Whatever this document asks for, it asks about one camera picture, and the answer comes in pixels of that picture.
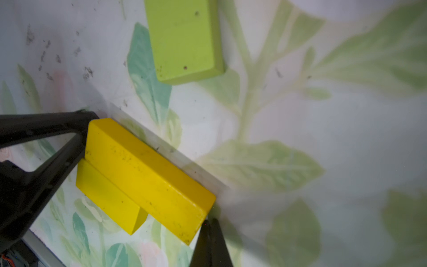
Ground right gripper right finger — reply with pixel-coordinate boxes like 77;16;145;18
189;219;233;267

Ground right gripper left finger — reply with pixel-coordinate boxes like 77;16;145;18
1;111;98;251

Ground yellow long block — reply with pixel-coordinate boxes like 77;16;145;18
85;119;216;245
76;159;148;235

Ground lime green block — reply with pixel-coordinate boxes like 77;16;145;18
144;0;225;85

